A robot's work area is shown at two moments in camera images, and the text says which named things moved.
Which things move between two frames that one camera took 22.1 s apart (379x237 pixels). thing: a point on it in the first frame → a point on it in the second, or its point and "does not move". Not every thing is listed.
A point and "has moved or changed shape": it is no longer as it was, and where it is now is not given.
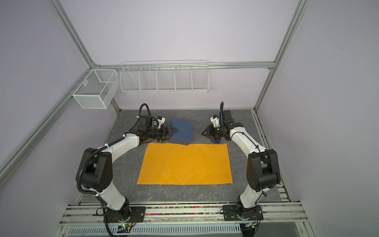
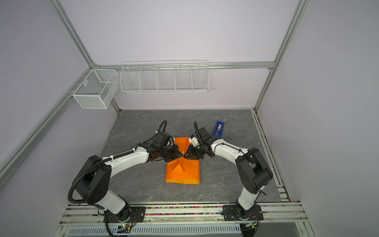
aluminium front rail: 186,214 does not move
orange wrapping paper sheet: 174,164 has moved or changed shape
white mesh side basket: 96,89 does not move
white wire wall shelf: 192,77 does not move
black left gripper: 165,135 → 175,154
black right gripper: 210,128 → 191,150
